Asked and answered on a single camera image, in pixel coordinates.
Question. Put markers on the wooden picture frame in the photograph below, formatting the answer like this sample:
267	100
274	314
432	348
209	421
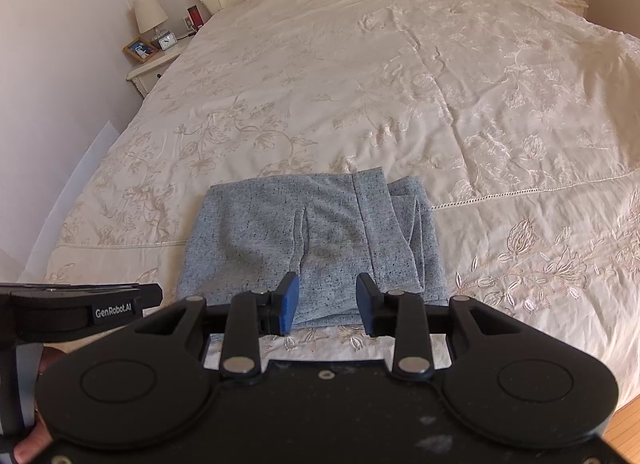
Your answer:
140	49

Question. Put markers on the grey speckled pants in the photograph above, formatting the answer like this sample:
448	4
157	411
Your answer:
327	229

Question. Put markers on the small white alarm clock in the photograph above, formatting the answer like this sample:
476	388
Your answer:
167	40

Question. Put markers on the cream embroidered bedspread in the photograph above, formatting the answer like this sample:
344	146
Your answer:
520	118

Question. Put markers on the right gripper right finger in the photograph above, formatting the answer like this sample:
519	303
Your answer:
400	315

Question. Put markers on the red box on nightstand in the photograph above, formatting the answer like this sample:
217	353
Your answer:
195	17

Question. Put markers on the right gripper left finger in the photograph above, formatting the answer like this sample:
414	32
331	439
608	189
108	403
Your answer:
254	314

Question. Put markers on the person's left hand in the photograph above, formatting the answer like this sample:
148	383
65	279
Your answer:
39	438

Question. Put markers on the white bedside lamp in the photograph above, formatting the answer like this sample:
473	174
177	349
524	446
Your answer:
150	17

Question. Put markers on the white bedside table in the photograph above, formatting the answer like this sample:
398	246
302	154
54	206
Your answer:
145	76

